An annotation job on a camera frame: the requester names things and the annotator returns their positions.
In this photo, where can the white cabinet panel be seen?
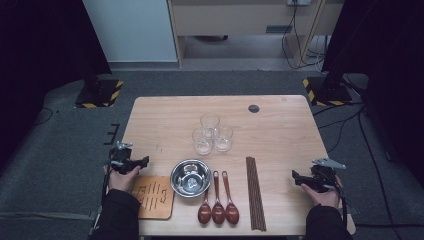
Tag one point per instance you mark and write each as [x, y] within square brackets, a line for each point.
[130, 30]

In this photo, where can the long grey floor tape strip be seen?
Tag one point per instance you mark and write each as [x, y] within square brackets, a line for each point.
[46, 216]

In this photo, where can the person's left hand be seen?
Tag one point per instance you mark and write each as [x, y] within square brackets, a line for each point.
[121, 182]

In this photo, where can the black curtain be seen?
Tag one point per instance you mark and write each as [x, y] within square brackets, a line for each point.
[40, 50]
[393, 66]

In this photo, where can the grey round table grommet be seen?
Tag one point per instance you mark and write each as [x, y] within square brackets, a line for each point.
[253, 108]

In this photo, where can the clear glass cup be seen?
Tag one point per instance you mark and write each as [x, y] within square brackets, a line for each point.
[223, 139]
[202, 142]
[210, 120]

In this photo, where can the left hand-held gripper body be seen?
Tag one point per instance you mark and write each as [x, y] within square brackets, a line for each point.
[121, 160]

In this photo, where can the square wooden coaster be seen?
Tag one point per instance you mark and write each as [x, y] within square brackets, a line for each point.
[153, 200]

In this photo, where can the person's right hand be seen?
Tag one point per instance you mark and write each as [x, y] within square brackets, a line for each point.
[325, 199]

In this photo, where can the bundle of wooden chopsticks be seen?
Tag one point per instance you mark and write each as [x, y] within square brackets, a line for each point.
[255, 195]

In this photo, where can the light wooden desk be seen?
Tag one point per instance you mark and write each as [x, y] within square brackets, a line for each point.
[233, 20]

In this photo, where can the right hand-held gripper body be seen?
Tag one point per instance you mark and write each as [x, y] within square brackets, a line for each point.
[323, 178]

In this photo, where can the red-brown wooden spoon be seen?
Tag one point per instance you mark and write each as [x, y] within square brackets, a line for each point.
[218, 212]
[204, 212]
[232, 212]

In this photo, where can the stainless steel bowl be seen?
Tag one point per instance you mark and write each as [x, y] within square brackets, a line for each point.
[190, 178]

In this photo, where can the black stand base striped edge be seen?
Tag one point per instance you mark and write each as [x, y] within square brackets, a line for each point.
[328, 91]
[100, 95]

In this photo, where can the white power strip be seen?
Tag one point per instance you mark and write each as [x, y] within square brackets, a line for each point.
[299, 2]

